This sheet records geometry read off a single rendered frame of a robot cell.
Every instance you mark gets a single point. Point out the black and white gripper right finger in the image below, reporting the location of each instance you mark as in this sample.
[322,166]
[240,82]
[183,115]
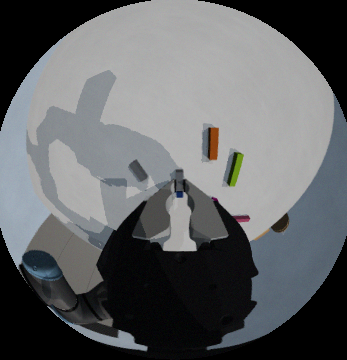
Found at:
[211,222]

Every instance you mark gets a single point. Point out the dark grey rod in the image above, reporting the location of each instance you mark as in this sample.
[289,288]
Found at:
[138,170]
[179,179]

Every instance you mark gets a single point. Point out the dark pink rod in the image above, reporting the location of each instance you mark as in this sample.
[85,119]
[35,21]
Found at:
[242,218]

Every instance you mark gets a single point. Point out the lime green rod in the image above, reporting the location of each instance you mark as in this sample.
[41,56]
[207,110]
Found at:
[235,168]

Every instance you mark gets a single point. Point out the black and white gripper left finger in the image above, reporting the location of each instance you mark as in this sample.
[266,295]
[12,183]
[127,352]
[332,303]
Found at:
[149,222]

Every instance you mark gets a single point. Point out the orange rod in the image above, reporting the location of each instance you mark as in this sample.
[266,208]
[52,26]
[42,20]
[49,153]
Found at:
[213,135]

